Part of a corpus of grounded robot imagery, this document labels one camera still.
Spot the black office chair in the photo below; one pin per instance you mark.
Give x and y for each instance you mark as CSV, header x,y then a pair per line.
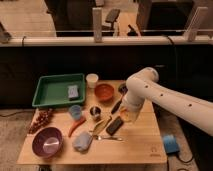
x,y
111,19

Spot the purple bowl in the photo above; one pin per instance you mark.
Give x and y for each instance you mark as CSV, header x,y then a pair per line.
x,y
47,142

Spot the green plastic tray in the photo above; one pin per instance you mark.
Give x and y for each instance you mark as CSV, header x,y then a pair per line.
x,y
52,91

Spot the black rectangular block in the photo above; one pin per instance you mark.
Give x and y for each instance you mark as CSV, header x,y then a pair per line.
x,y
114,126

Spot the orange bowl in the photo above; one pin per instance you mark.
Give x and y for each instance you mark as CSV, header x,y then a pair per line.
x,y
104,92

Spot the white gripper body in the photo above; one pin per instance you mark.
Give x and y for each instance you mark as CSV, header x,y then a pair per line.
x,y
133,105

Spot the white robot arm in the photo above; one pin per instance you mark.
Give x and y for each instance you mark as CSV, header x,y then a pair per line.
x,y
143,85

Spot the red chili pepper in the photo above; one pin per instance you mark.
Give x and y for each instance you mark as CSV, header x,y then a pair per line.
x,y
75,125

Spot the blue cloth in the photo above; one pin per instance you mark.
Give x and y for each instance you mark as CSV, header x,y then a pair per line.
x,y
82,142

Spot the metal cup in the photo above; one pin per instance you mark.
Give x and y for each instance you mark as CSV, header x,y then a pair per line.
x,y
95,113

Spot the black ice cream scoop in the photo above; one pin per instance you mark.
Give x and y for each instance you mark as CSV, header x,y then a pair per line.
x,y
122,89

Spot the metal spoon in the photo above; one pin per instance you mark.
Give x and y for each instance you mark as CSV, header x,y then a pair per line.
x,y
97,137

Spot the white paper cup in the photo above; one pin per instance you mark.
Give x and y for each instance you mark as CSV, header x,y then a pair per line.
x,y
92,80

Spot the blue box on floor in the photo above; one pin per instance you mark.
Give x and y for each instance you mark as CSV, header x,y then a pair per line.
x,y
170,144

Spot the yellow apple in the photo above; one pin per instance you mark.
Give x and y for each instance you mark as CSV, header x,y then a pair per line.
x,y
126,115

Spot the blue sponge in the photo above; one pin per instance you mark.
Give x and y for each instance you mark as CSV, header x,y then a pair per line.
x,y
73,92

